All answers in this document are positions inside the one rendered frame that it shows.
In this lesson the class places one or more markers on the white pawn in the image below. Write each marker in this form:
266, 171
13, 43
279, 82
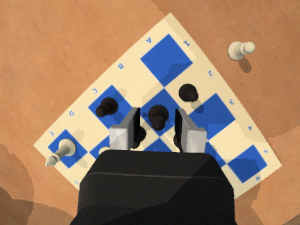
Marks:
104, 148
237, 49

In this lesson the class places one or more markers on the blue and cream chessboard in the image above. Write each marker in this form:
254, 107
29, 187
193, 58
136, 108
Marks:
151, 73

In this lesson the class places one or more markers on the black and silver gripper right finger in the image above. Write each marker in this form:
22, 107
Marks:
191, 138

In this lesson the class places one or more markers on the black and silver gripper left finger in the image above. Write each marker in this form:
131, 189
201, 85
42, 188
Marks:
122, 136

